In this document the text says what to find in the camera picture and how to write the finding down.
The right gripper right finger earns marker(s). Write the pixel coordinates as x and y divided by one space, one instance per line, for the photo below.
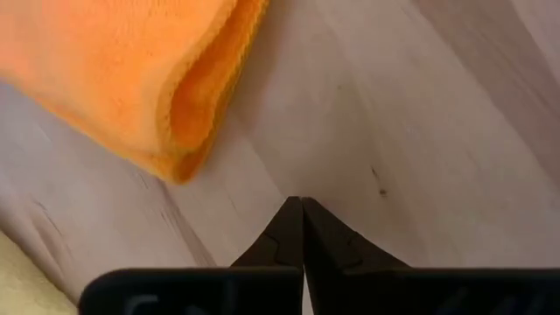
332 245

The orange microfiber towel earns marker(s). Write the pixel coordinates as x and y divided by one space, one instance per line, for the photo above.
109 65

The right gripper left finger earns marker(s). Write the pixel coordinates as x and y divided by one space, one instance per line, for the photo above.
280 245

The yellow microfiber towel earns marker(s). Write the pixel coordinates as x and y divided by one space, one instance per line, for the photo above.
22 289

